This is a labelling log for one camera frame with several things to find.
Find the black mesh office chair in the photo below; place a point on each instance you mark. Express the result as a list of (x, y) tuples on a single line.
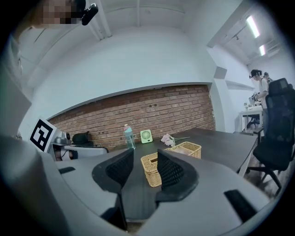
[(279, 129)]

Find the ceiling light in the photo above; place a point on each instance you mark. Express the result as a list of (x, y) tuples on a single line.
[(262, 50), (252, 26)]

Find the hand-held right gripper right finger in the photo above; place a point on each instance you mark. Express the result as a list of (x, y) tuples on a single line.
[(207, 184)]

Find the white table leg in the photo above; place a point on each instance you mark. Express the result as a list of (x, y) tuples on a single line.
[(243, 166)]

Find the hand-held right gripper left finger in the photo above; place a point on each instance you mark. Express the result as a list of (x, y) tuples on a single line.
[(80, 196)]

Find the white desk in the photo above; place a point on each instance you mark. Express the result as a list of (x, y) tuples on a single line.
[(249, 113)]

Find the teal water bottle pink lid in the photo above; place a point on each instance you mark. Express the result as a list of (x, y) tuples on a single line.
[(130, 138)]

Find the pink artificial flower sprig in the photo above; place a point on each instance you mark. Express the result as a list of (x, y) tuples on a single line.
[(167, 139)]

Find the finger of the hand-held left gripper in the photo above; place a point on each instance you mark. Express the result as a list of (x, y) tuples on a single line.
[(87, 151)]

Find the black head-worn camera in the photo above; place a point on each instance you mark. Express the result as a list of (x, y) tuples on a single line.
[(90, 13)]

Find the green desk fan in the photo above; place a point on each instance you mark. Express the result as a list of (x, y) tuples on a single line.
[(146, 136)]

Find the person's left hand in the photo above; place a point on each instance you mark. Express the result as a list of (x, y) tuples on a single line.
[(66, 155)]

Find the wicker tissue box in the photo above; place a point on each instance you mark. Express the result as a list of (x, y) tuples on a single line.
[(149, 168)]

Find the person's head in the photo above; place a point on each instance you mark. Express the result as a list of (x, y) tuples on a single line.
[(55, 13)]

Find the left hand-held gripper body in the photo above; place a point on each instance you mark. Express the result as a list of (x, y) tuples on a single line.
[(41, 136)]

